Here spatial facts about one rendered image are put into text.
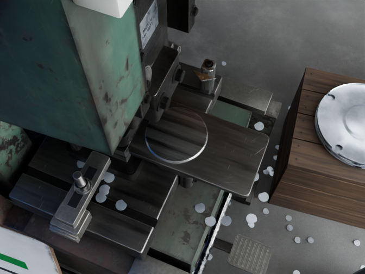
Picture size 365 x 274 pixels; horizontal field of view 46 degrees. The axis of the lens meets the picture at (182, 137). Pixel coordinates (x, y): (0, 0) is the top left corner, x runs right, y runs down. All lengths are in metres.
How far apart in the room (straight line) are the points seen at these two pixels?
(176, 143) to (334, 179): 0.67
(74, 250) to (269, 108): 0.56
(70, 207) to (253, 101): 0.51
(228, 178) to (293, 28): 1.40
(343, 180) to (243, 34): 0.94
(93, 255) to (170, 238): 0.17
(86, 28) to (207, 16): 1.77
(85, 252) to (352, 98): 0.96
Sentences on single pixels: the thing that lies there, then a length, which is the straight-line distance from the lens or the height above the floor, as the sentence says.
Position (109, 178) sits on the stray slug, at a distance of 0.90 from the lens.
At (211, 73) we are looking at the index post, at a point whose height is 0.79.
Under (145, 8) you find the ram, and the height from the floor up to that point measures 1.10.
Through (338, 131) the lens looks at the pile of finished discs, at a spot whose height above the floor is 0.38.
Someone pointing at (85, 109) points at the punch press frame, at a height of 1.16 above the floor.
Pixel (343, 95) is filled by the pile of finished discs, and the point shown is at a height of 0.38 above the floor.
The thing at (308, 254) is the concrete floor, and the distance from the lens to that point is 1.63.
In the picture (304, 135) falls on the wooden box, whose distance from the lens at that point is 1.39.
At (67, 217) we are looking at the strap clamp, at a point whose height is 0.76.
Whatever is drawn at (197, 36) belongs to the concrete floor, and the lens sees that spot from 2.04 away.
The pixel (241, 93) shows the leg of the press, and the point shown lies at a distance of 1.08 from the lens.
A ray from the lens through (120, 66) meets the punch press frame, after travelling 0.46.
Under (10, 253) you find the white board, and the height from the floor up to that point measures 0.44.
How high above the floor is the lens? 1.53
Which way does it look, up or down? 62 degrees down
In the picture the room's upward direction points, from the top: straight up
